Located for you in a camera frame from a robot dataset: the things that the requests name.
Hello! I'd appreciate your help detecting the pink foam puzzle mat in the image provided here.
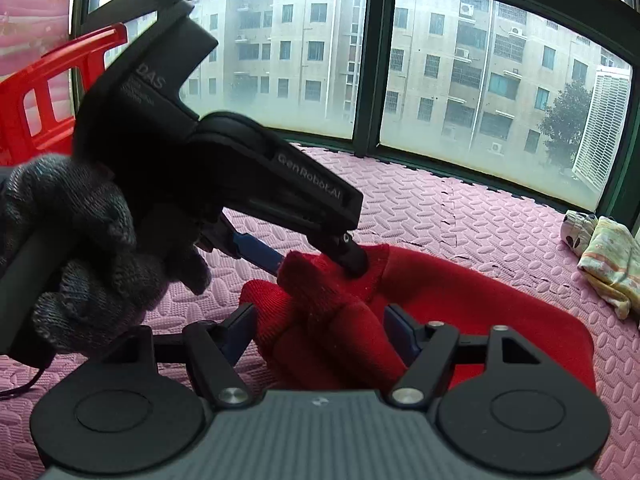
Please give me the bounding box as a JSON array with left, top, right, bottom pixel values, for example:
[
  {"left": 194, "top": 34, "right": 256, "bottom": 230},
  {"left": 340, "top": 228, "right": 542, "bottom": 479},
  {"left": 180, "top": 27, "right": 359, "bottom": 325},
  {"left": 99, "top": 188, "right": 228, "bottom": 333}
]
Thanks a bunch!
[{"left": 1, "top": 148, "right": 639, "bottom": 479}]

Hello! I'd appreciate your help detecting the floral yellow folded cloth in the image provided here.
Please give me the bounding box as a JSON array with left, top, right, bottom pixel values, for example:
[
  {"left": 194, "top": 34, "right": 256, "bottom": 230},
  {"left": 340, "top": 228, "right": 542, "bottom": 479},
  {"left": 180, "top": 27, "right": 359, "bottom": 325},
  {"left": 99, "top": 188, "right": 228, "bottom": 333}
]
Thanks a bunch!
[{"left": 578, "top": 217, "right": 639, "bottom": 321}]

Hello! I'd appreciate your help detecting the green window frame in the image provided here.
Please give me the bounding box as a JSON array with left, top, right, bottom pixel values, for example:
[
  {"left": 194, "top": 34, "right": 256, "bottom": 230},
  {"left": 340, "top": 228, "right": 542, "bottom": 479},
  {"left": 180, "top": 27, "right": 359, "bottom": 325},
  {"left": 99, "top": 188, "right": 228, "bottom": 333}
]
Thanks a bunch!
[{"left": 70, "top": 0, "right": 639, "bottom": 224}]

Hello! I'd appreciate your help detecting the red knit garment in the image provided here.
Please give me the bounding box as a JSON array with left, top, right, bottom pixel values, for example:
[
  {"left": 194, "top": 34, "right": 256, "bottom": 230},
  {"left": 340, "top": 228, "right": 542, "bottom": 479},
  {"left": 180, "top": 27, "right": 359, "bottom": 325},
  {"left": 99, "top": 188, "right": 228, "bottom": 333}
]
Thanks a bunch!
[{"left": 240, "top": 244, "right": 596, "bottom": 393}]

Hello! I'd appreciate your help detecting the white spotted garment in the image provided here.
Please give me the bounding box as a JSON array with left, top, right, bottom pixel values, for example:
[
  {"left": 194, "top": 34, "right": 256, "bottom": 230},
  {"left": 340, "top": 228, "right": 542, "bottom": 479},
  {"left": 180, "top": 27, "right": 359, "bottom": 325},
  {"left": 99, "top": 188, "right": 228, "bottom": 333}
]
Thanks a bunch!
[{"left": 560, "top": 210, "right": 598, "bottom": 256}]

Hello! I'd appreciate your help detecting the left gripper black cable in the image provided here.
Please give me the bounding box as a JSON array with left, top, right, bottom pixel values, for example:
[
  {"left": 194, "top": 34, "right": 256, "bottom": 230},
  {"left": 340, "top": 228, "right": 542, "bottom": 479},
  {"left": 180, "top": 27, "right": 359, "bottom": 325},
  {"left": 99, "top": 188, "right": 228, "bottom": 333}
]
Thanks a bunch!
[{"left": 0, "top": 358, "right": 54, "bottom": 401}]

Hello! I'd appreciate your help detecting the red plastic chair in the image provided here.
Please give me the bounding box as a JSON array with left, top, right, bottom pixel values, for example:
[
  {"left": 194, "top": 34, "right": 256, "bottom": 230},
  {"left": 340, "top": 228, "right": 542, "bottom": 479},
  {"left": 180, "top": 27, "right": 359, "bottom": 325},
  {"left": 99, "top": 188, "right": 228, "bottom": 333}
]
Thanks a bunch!
[{"left": 1, "top": 23, "right": 128, "bottom": 166}]

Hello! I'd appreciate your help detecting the left hand grey glove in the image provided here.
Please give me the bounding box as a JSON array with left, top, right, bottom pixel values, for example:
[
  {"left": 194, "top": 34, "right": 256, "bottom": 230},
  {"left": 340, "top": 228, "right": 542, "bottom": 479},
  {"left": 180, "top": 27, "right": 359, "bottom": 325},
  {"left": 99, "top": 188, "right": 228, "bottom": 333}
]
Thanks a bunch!
[{"left": 1, "top": 154, "right": 210, "bottom": 356}]

